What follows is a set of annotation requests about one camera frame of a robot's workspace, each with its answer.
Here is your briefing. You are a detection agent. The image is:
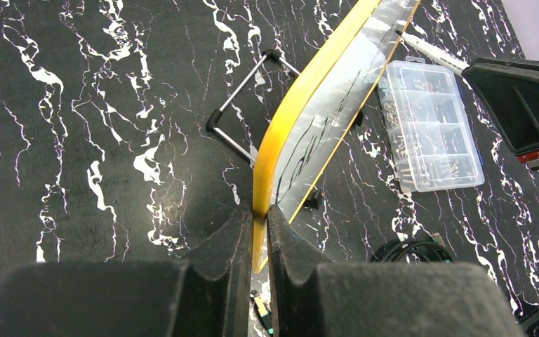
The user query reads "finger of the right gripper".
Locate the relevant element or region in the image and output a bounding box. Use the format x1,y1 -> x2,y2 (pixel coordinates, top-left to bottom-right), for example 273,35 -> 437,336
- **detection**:
476,58 -> 539,72
462,62 -> 539,155

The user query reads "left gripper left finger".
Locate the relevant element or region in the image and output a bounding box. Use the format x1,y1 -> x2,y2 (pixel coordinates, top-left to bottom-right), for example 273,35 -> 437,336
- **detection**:
0,204 -> 253,336

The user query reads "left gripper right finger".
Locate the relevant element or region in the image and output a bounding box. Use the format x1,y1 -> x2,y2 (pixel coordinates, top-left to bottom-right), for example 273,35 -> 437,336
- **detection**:
267,206 -> 524,336

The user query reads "white whiteboard marker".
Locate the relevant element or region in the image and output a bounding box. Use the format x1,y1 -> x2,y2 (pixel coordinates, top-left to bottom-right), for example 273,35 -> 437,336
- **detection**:
395,29 -> 470,77

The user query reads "yellow framed whiteboard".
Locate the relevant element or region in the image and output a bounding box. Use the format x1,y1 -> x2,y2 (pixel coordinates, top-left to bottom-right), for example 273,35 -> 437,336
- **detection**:
251,1 -> 420,272

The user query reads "metal whiteboard stand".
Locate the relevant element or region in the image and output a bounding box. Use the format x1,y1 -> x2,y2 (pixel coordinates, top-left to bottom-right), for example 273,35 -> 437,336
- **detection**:
206,49 -> 300,168

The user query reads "clear plastic screw box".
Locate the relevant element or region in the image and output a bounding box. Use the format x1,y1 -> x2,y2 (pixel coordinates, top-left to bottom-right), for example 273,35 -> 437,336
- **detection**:
378,58 -> 484,193

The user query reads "black coiled cable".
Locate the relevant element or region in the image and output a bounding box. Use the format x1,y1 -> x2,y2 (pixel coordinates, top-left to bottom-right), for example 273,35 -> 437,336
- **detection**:
369,232 -> 454,264

